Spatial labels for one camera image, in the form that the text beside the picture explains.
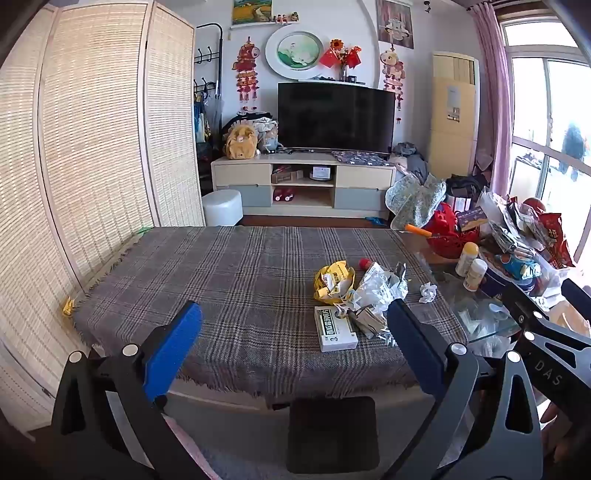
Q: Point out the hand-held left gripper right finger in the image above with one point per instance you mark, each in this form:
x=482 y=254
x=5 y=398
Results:
x=413 y=344

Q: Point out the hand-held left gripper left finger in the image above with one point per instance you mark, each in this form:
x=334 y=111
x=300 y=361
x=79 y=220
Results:
x=178 y=339

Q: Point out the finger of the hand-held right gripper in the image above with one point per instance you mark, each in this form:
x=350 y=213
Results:
x=524 y=302
x=577 y=297

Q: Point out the white medicine box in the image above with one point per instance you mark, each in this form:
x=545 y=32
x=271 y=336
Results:
x=336 y=332

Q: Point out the yellow plastic wrapper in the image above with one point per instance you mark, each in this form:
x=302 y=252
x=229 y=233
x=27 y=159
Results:
x=330 y=272

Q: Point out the blue round tin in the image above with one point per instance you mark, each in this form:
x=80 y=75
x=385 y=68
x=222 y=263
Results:
x=496 y=279

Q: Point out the small torn cardboard box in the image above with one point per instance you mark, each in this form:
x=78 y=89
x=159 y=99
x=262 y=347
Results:
x=369 y=323

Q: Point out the crumpled white paper ball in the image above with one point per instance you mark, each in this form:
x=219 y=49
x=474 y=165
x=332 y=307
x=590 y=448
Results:
x=428 y=293

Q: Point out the short white yellow bottle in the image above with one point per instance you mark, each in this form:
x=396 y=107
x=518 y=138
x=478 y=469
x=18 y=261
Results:
x=475 y=274

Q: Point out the red snack bag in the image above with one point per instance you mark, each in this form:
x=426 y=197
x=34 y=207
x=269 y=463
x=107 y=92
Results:
x=556 y=237

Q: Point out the crumpled silver white wrapper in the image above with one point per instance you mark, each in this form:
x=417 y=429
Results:
x=378 y=286

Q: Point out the tall white yellow bottle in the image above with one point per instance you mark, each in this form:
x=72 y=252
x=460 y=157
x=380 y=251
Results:
x=467 y=258

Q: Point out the grey plaid tablecloth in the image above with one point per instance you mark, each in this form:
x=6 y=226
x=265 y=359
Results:
x=231 y=286

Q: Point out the pile of snack packets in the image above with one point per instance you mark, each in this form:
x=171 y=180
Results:
x=508 y=221

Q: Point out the dark blue box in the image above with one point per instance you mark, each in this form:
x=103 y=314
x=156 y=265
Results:
x=471 y=219

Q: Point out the red cutout basket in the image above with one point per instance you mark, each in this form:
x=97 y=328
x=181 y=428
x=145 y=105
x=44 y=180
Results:
x=445 y=242

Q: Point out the small yellow scrap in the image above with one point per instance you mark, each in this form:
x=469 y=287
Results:
x=69 y=307

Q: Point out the black square stool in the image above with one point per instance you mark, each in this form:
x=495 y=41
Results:
x=332 y=434

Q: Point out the black bag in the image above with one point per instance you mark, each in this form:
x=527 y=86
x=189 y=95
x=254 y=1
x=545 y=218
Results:
x=466 y=187

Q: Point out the white round stool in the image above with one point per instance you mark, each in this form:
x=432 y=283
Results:
x=222 y=207

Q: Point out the floral cloth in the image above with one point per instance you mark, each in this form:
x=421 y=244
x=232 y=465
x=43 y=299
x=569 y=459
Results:
x=413 y=201

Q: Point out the beige grey television cabinet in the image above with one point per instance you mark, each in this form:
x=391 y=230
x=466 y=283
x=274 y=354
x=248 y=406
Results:
x=240 y=174

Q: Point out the red toy car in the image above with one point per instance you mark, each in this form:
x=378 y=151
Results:
x=284 y=194

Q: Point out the grey clothes heap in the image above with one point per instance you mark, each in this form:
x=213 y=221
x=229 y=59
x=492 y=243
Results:
x=411 y=159

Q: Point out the small white device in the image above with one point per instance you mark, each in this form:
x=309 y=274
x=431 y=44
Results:
x=320 y=173

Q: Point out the cardboard box with red print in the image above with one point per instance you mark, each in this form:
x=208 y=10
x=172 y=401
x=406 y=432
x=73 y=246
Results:
x=286 y=175

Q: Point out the beige standing air conditioner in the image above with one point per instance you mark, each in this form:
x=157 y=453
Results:
x=452 y=115

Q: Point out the large window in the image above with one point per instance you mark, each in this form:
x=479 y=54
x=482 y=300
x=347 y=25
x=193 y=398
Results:
x=531 y=101

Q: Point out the yellow plush toy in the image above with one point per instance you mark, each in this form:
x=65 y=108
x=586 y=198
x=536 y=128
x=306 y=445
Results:
x=240 y=141

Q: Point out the pink curtain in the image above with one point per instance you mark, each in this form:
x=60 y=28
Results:
x=496 y=92

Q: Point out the rattan folding screen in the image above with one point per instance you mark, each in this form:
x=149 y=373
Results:
x=92 y=138

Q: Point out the pile of clothes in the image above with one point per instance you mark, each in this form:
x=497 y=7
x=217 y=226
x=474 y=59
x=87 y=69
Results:
x=265 y=129

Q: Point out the black flat television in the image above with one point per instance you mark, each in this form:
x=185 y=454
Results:
x=336 y=117

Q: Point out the pink hanging doll ornament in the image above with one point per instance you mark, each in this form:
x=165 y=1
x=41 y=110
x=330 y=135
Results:
x=392 y=69

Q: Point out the red hanging horse ornament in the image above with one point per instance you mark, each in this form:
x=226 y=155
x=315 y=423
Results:
x=246 y=64

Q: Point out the black coat rack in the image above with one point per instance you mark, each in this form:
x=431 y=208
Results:
x=207 y=57

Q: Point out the vase with red flags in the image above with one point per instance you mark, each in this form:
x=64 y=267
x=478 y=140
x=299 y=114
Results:
x=342 y=57

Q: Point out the wall poster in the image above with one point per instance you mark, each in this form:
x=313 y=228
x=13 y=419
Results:
x=395 y=25

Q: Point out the round white wall decoration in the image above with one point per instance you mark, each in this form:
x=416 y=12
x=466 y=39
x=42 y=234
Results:
x=294 y=51

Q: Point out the landscape wall painting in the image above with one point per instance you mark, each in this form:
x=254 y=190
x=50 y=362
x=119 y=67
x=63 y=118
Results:
x=251 y=11

